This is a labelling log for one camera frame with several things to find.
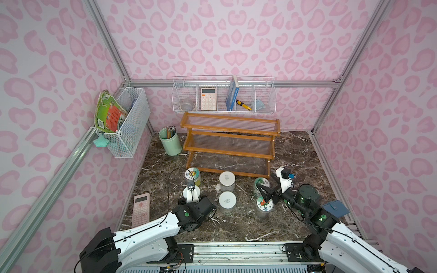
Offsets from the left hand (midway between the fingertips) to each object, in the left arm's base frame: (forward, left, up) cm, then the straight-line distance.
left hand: (195, 195), depth 83 cm
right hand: (+1, -31, +14) cm, 34 cm away
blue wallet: (-4, -69, -5) cm, 69 cm away
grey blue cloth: (+49, -35, +17) cm, 62 cm away
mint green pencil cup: (+31, +17, 0) cm, 36 cm away
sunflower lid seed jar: (+11, +3, 0) cm, 12 cm away
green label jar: (-4, -15, +2) cm, 16 cm away
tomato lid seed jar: (-7, -32, 0) cm, 33 cm away
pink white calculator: (+45, -5, +24) cm, 51 cm away
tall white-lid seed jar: (+7, -15, +2) cm, 17 cm away
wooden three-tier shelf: (+39, -18, -8) cm, 44 cm away
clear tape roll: (+43, +6, +20) cm, 48 cm away
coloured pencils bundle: (+35, +17, +9) cm, 40 cm away
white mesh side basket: (+13, +28, +25) cm, 39 cm away
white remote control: (-5, +28, -6) cm, 29 cm away
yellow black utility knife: (+44, -25, +20) cm, 54 cm away
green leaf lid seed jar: (+7, -33, +1) cm, 34 cm away
